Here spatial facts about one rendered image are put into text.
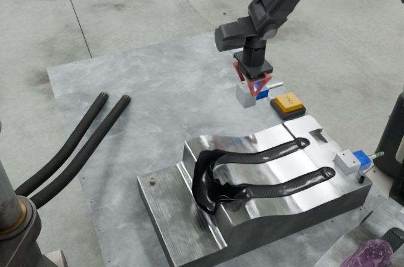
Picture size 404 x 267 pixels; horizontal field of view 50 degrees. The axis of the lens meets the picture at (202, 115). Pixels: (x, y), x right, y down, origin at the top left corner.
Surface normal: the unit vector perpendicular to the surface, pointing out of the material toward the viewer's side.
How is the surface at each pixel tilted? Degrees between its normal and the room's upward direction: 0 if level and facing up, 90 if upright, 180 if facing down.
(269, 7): 71
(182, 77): 0
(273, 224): 90
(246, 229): 90
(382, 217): 0
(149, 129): 0
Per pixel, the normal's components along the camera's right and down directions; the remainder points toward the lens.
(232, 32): 0.07, -0.35
